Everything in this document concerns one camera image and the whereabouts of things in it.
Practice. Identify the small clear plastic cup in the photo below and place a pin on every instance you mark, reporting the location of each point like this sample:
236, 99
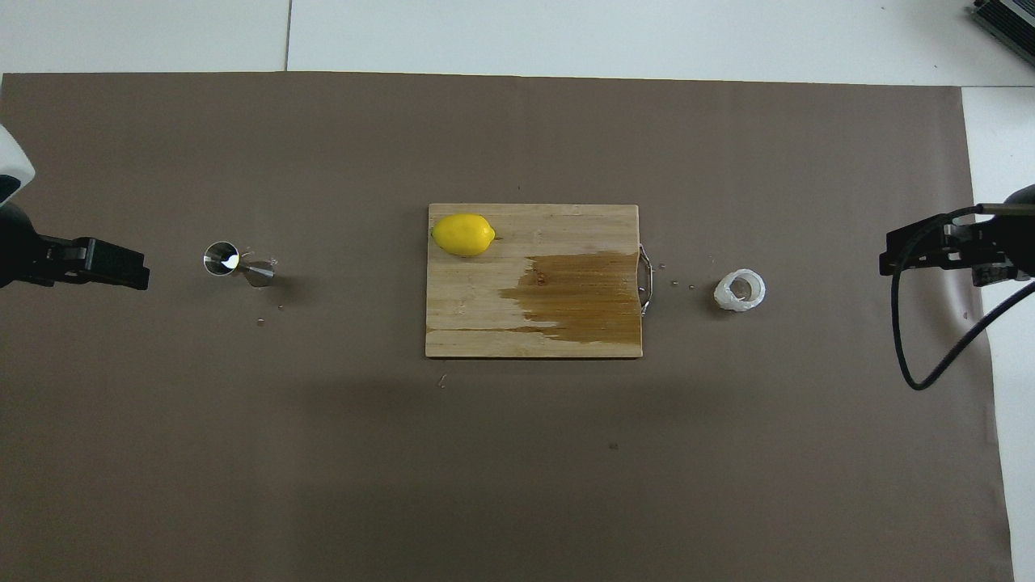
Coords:
728, 301

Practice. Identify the steel double jigger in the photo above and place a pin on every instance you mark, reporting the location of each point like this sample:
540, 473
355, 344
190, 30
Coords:
221, 259

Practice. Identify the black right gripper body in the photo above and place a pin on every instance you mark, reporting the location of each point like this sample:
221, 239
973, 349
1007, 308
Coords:
1015, 234

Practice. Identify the yellow lemon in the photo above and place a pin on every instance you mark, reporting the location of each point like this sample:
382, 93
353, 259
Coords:
462, 234

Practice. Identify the brown paper table mat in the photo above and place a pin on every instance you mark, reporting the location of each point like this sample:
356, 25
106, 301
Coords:
517, 485

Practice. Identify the black ribbed device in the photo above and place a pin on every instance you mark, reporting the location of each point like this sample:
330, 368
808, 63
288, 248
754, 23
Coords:
1011, 16

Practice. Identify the wooden cutting board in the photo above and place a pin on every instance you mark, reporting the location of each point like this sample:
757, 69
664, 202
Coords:
485, 323

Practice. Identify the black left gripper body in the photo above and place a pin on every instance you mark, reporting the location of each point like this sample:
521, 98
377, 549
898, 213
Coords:
16, 250

